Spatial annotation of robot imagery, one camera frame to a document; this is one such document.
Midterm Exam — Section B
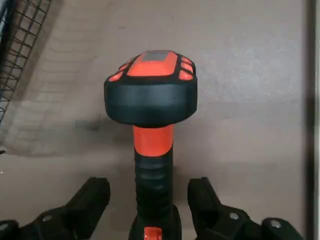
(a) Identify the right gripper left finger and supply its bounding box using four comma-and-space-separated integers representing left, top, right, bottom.
0, 176, 112, 240

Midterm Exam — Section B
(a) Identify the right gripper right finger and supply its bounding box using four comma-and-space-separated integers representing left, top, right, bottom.
187, 176, 308, 240

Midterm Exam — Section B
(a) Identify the orange and black barcode scanner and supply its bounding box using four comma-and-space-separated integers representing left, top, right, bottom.
103, 49, 199, 240

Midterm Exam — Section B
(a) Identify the black wire rack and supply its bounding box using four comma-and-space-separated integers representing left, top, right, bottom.
0, 0, 55, 154

